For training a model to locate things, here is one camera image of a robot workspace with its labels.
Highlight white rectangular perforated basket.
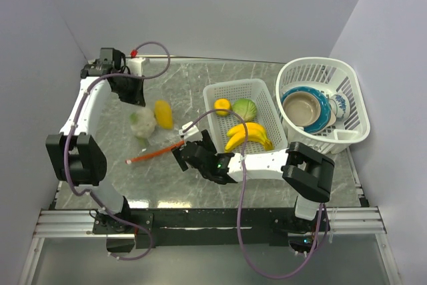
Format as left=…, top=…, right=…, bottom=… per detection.
left=203, top=79, right=288, bottom=153

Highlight green fake cabbage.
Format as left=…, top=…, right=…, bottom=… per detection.
left=232, top=98, right=258, bottom=122

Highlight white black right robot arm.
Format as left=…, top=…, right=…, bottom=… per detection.
left=171, top=130, right=335, bottom=231

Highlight clear zip top bag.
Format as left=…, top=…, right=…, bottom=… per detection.
left=125, top=125, right=183, bottom=165

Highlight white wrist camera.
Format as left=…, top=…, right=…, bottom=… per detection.
left=127, top=57, right=149, bottom=77
left=179, top=121, right=203, bottom=141

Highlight yellow fake mango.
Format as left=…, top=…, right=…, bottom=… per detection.
left=154, top=100, right=173, bottom=129

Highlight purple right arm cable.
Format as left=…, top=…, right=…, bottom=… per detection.
left=181, top=108, right=331, bottom=280

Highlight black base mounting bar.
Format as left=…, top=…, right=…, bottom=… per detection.
left=92, top=208, right=330, bottom=254

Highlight yellow green fake citrus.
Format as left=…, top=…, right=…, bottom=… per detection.
left=213, top=98, right=232, bottom=117

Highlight white round slotted basket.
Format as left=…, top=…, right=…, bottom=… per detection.
left=275, top=57, right=370, bottom=154

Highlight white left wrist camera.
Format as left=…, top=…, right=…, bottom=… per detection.
left=127, top=57, right=149, bottom=77

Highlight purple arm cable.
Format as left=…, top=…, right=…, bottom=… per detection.
left=63, top=41, right=171, bottom=262
left=181, top=108, right=331, bottom=280

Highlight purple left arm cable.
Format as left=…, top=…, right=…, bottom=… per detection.
left=63, top=41, right=171, bottom=262

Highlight white fake cauliflower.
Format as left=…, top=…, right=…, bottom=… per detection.
left=129, top=107, right=157, bottom=147

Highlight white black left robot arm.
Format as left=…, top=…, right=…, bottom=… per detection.
left=45, top=47, right=145, bottom=233

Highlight blue white porcelain vase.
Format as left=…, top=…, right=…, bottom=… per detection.
left=328, top=93, right=350, bottom=121

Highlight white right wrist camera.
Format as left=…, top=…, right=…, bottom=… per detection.
left=179, top=121, right=203, bottom=141

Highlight yellow fake banana bunch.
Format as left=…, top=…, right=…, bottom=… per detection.
left=224, top=122, right=274, bottom=152

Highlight blue rimmed beige bowl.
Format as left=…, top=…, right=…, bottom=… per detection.
left=281, top=86, right=336, bottom=134

